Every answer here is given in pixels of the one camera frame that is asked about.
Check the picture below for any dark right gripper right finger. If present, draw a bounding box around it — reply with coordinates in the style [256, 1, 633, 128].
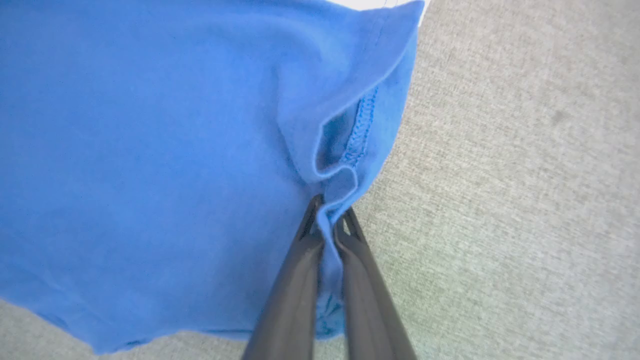
[333, 207, 419, 360]

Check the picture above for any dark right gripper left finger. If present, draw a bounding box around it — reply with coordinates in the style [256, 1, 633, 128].
[242, 194, 326, 360]

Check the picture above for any blue garment with white trim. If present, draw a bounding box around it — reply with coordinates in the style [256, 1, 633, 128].
[0, 0, 432, 355]

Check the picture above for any grey fabric sofa seat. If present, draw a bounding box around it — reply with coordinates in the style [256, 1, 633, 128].
[0, 0, 640, 360]

